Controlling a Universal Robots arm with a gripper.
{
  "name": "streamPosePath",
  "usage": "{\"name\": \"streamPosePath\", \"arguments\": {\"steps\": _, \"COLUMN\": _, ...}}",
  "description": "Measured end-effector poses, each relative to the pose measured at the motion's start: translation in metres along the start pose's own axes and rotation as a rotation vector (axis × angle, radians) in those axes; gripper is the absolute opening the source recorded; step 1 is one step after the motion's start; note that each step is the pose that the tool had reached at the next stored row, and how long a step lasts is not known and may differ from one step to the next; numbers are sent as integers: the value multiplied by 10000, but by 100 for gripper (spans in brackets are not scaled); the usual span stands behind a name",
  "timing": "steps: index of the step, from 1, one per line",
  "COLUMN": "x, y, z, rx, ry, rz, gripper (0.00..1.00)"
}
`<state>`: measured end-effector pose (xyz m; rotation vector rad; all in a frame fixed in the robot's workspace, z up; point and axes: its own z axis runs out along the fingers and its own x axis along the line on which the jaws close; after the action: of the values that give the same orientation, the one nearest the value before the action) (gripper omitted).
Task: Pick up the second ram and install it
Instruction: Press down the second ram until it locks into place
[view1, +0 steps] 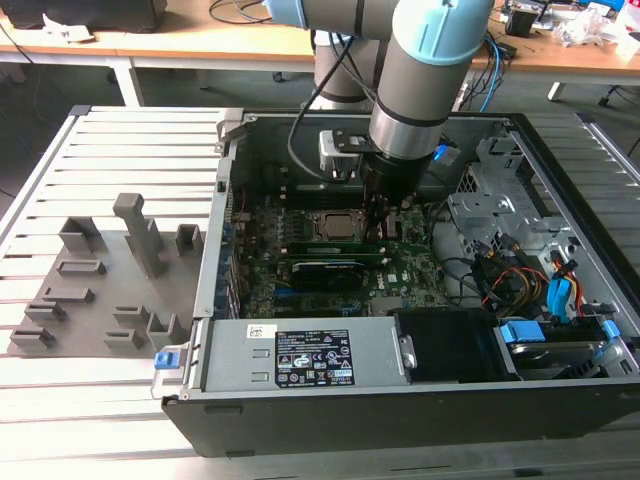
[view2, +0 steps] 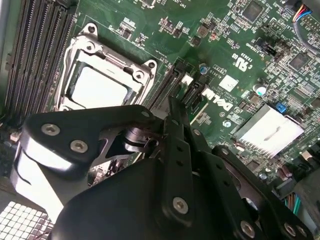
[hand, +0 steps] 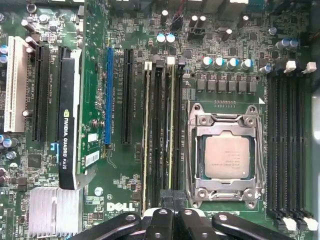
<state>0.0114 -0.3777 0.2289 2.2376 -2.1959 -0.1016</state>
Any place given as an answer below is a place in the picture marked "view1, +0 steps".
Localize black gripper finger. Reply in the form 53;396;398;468
368;195;384;240
384;199;402;240

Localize green RAM stick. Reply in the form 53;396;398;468
295;184;365;194
288;243;382;255

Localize black RAM slot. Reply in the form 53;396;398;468
281;194;369;209
280;253;391;264

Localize green motherboard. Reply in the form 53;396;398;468
232;192;451;319

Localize black graphics card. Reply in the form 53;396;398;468
289;258;366;294

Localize metal drive cage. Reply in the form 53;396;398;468
447;134;589;261

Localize black fan shroud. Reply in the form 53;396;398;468
392;308;506;384

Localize hard disk in blue carrier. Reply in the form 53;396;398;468
494;319;626;384

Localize grey power supply unit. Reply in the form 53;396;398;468
202;319;414;396

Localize small black device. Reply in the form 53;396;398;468
503;2;544;36

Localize open black PC case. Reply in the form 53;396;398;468
149;112;640;459

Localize wooden desk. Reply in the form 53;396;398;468
0;0;640;107

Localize clear plastic bags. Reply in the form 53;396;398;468
552;7;624;49

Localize grey parts rack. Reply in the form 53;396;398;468
8;192;207;359

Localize crumpled white paper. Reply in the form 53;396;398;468
42;12;96;44

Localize CPU socket metal frame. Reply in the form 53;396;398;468
302;208;374;245

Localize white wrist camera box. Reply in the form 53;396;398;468
318;129;362;180

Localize thick black wire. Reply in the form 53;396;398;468
428;199;484;307

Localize black camera cable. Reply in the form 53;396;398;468
287;29;381;181

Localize red yellow black wire bundle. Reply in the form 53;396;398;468
487;267;551;306

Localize blue hanging cables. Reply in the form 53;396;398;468
482;37;506;114

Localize blue flat wire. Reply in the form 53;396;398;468
547;277;574;326

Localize orange yellow wire bundle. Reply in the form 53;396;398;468
552;252;586;316

